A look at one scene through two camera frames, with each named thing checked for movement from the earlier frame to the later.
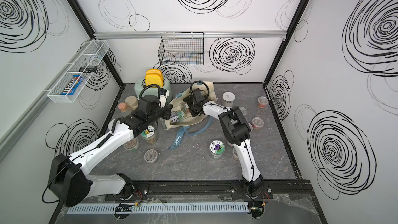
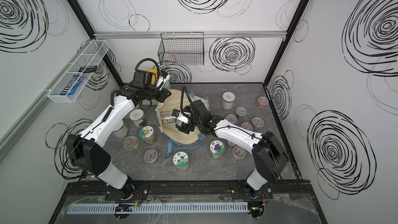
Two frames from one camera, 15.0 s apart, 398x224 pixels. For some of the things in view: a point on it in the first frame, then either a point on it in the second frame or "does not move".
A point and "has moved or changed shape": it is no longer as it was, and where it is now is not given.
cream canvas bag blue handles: x=182 y=115 has moved or changed shape
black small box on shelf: x=89 y=69 does not move
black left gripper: x=167 y=110 -> x=164 y=93
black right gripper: x=191 y=99 -> x=186 y=126
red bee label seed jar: x=262 y=101 does not move
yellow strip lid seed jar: x=243 y=110 does not move
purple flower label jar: x=217 y=148 does not move
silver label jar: x=228 y=98 does not move
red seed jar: x=257 y=122 does not move
